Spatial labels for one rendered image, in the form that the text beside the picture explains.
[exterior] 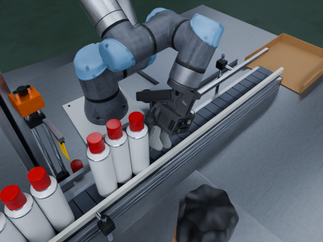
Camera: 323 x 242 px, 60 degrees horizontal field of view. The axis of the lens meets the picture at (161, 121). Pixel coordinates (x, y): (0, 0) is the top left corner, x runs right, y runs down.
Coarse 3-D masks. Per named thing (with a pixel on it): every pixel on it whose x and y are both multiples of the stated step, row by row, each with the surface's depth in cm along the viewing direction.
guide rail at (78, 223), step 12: (276, 72) 101; (264, 84) 98; (228, 108) 88; (216, 120) 85; (204, 132) 84; (180, 144) 78; (168, 156) 75; (156, 168) 74; (132, 180) 70; (120, 192) 68; (108, 204) 67; (84, 216) 63; (72, 228) 61; (60, 240) 60
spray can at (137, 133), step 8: (136, 112) 62; (136, 120) 61; (128, 128) 64; (136, 128) 62; (144, 128) 64; (128, 136) 64; (136, 136) 63; (144, 136) 64; (128, 144) 67; (136, 144) 65; (144, 144) 66; (136, 152) 67; (144, 152) 68; (136, 160) 69; (144, 160) 70; (136, 168) 72; (144, 168) 72
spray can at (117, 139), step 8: (112, 120) 61; (112, 128) 59; (120, 128) 60; (112, 136) 61; (120, 136) 61; (112, 144) 62; (120, 144) 62; (112, 152) 63; (120, 152) 64; (128, 152) 66; (112, 160) 66; (120, 160) 66; (128, 160) 68; (120, 168) 68; (128, 168) 70; (120, 176) 70; (128, 176) 72
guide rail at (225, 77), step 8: (264, 48) 104; (256, 56) 100; (240, 64) 97; (248, 64) 99; (232, 72) 94; (216, 80) 91; (224, 80) 92; (208, 88) 88; (88, 168) 67; (72, 176) 65; (80, 176) 66; (64, 184) 64
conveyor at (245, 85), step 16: (256, 80) 104; (272, 80) 104; (224, 96) 98; (240, 96) 98; (208, 112) 92; (192, 128) 87; (176, 144) 83; (96, 192) 72; (128, 192) 72; (80, 208) 68; (64, 240) 63
